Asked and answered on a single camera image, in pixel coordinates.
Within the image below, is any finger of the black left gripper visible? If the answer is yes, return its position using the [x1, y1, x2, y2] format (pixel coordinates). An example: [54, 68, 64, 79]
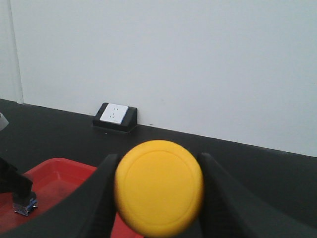
[0, 158, 33, 198]

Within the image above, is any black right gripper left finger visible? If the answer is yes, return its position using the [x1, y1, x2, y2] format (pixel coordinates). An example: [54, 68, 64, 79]
[0, 153, 119, 238]

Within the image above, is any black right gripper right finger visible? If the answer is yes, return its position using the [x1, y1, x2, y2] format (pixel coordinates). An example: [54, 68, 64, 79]
[197, 153, 317, 238]

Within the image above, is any yellow mushroom push button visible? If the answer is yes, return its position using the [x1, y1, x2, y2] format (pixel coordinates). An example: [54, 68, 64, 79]
[114, 140, 204, 238]

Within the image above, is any red plastic tray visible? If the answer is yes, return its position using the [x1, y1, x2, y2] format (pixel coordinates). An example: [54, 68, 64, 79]
[0, 157, 145, 238]

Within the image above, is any white socket black housing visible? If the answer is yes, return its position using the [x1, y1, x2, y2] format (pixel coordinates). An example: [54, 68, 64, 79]
[92, 103, 138, 132]

